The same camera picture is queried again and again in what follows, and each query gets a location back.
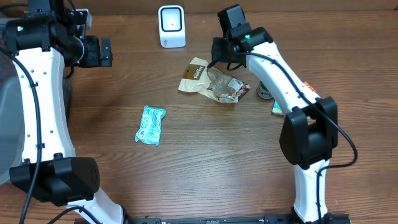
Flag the teal tissue packet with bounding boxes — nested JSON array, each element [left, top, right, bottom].
[[135, 105, 167, 146]]

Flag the white barcode scanner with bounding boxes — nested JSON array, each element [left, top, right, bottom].
[[158, 5, 186, 49]]

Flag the green lid jar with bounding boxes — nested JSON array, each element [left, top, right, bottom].
[[256, 82, 273, 100]]

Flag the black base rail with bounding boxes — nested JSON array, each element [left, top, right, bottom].
[[130, 213, 351, 224]]

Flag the orange snack packet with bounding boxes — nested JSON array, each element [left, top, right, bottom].
[[304, 82, 316, 92]]

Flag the grey plastic shopping basket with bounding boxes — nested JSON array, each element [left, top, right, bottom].
[[0, 18, 72, 186]]

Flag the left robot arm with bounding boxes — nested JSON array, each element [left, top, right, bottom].
[[1, 0, 129, 223]]

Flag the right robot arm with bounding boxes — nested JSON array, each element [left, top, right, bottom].
[[211, 4, 338, 223]]

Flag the brown PanTree snack bag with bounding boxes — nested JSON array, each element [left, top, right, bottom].
[[178, 57, 251, 104]]

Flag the teal gum packet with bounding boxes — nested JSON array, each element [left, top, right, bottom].
[[272, 101, 284, 116]]

